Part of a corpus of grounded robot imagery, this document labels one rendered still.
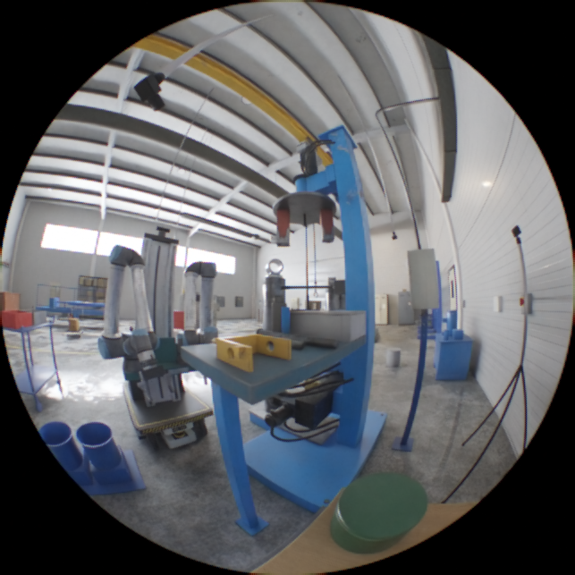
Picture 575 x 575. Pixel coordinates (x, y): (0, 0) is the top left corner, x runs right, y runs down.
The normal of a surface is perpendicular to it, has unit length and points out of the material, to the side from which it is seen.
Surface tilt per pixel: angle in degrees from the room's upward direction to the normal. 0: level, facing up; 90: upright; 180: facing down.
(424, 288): 90
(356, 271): 90
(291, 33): 173
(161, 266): 90
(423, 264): 90
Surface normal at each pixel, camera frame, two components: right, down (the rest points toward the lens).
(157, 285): 0.80, -0.06
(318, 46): -0.09, 1.00
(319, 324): -0.63, -0.07
